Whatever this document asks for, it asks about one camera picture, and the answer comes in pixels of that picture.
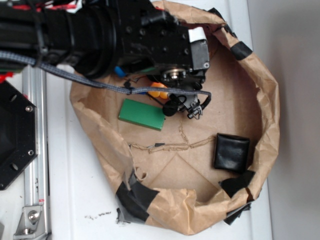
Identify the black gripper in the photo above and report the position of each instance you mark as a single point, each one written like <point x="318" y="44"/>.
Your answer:
<point x="155" y="43"/>

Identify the yellow rubber duck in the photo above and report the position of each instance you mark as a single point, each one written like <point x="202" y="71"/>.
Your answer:
<point x="158" y="94"/>

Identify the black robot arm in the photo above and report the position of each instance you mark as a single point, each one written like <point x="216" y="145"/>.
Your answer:
<point x="105" y="36"/>

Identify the blue plastic bottle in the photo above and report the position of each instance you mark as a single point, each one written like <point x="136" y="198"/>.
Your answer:
<point x="119" y="71"/>

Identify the green rectangular block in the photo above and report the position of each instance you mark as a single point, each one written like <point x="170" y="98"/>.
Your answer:
<point x="142" y="114"/>

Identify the brown paper bag tray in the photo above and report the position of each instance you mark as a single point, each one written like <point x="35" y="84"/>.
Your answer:
<point x="166" y="178"/>

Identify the black leather pouch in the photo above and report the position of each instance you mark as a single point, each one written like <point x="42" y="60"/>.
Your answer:
<point x="231" y="153"/>

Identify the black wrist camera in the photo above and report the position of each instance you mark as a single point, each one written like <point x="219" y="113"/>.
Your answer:
<point x="183" y="102"/>

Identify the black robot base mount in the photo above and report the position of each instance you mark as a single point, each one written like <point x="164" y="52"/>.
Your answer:
<point x="18" y="142"/>

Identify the aluminium extrusion rail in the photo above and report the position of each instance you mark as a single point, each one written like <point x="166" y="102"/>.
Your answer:
<point x="36" y="174"/>

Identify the metal corner bracket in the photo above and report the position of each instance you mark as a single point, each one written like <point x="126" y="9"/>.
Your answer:
<point x="31" y="225"/>

